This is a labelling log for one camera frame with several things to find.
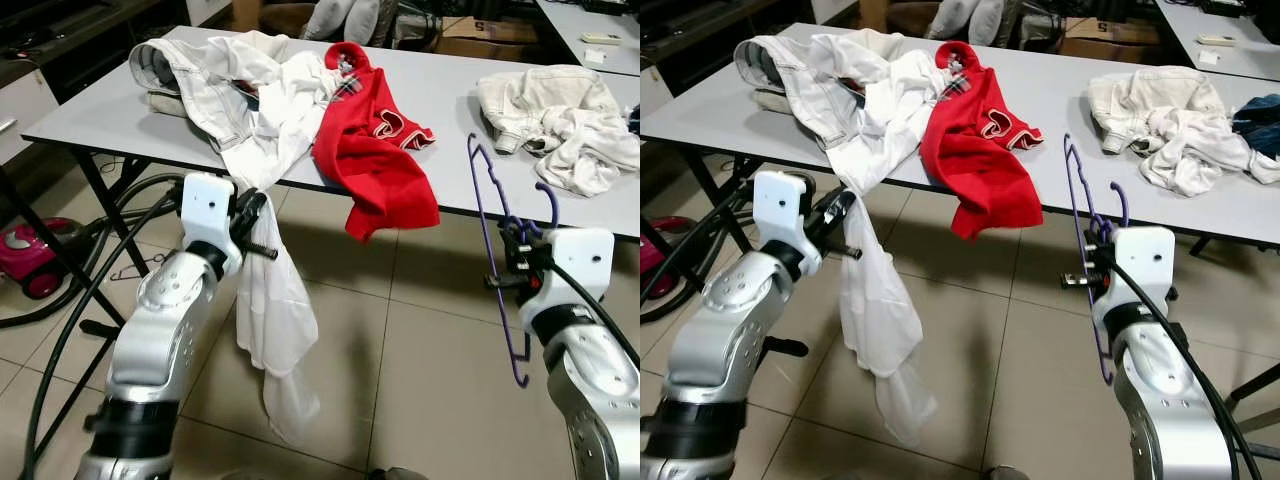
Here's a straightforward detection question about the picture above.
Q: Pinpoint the purple wire hanger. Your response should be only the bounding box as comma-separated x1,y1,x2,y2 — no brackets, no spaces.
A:
466,133,561,389
1063,133,1131,386

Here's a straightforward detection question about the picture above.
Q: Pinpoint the thin white shirt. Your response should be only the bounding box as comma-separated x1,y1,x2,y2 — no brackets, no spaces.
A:
218,50,339,448
820,48,946,448

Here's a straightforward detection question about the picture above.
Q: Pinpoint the crumpled white shirt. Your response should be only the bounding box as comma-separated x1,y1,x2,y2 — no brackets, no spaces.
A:
1140,108,1263,198
520,105,641,198

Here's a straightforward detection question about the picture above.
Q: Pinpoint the pink vacuum cleaner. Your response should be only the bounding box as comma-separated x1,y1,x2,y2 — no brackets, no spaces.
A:
0,218,86,301
640,215,673,301

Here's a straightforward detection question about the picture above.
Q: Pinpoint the white denim jacket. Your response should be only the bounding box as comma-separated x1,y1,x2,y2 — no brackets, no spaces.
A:
128,30,336,156
733,30,941,151

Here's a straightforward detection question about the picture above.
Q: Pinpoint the grey table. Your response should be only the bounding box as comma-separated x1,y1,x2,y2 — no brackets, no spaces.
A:
537,0,641,78
1157,0,1280,83
640,22,1280,301
20,25,641,326

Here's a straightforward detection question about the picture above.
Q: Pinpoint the cream jacket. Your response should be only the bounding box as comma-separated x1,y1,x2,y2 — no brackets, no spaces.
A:
475,65,623,156
1087,65,1231,156

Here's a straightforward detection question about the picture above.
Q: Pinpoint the brown armchair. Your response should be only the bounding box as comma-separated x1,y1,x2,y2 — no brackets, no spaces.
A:
860,0,1011,46
235,0,401,46

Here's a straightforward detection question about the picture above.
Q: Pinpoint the grey pillow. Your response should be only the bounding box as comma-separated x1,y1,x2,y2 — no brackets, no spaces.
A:
968,0,1009,46
925,0,976,43
345,0,396,46
300,0,353,43

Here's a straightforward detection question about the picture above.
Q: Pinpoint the flat cardboard box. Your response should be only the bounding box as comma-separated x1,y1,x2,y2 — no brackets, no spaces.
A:
1060,15,1166,63
440,15,546,61

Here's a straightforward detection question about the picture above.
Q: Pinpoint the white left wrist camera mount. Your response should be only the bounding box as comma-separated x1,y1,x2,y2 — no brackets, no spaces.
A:
180,172,241,263
752,170,813,263

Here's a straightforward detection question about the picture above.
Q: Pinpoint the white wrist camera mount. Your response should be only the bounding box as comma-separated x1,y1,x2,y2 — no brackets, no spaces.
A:
535,228,616,336
752,170,813,263
180,172,241,263
1092,226,1176,331

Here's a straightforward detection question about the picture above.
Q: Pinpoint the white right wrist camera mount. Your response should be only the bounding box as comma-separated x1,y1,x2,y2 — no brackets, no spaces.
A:
535,228,616,336
1092,226,1176,331

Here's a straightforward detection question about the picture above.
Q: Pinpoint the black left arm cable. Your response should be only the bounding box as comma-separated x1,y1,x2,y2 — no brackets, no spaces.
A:
20,175,191,480
640,180,761,301

